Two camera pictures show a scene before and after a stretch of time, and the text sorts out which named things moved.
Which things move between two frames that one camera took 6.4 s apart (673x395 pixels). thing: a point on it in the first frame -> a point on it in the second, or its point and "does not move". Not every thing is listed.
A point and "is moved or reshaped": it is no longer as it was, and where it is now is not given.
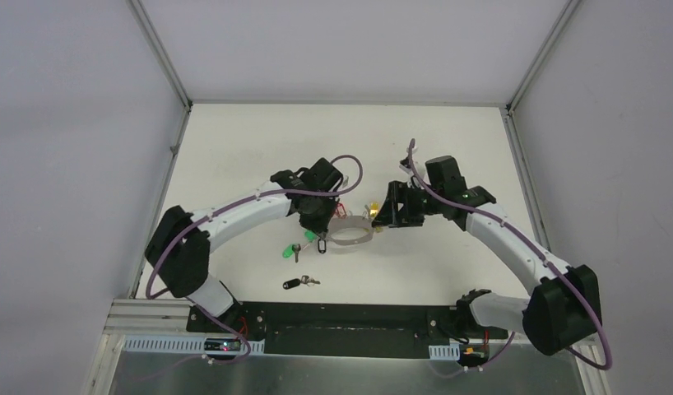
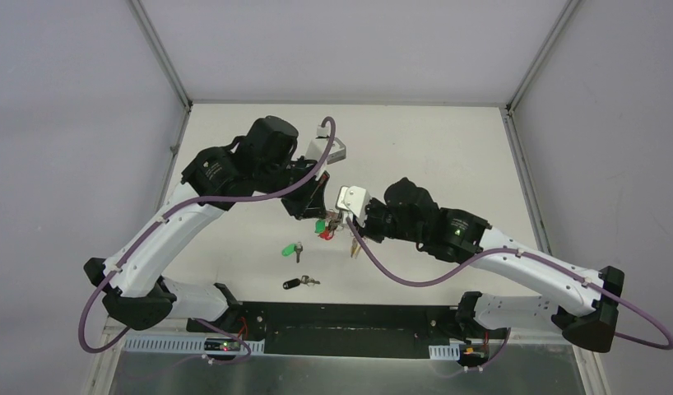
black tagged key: (296, 281) does not move
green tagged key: (290, 249) does not move
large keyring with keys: (345, 230) is moved or reshaped
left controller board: (222, 345) does not move
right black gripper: (389, 216) -> (367, 230)
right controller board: (473, 354) does not move
